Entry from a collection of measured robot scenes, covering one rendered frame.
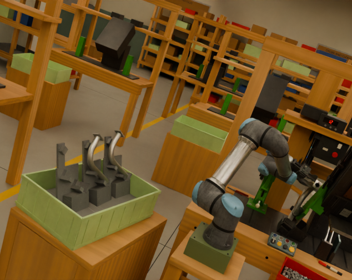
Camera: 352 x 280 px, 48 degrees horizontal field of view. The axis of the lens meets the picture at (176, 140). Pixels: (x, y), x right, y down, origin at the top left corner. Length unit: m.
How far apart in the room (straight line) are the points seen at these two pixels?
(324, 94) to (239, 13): 9.88
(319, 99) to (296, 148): 0.35
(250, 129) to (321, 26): 10.39
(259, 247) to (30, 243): 1.18
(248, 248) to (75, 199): 0.98
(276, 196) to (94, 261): 1.43
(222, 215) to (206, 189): 0.15
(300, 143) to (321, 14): 9.79
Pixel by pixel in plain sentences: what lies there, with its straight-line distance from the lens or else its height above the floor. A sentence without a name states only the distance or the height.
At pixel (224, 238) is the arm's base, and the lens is 1.91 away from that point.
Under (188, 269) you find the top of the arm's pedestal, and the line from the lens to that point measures 1.92.
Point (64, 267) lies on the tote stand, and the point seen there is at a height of 0.69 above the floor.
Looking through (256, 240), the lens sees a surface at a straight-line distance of 2.27.
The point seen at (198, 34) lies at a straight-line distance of 11.86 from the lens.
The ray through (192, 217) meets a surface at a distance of 2.29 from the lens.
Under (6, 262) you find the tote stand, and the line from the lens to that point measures 2.19.
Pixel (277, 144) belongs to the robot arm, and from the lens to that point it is 1.99.
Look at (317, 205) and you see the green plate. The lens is 2.43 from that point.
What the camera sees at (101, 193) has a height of 0.90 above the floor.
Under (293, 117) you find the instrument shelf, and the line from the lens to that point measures 2.55.
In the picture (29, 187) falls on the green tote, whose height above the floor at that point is 0.92.
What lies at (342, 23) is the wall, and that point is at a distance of 12.37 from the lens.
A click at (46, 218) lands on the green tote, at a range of 1.92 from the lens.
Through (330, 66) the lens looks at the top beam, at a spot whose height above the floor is 1.89.
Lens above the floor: 1.87
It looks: 17 degrees down
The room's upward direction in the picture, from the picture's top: 20 degrees clockwise
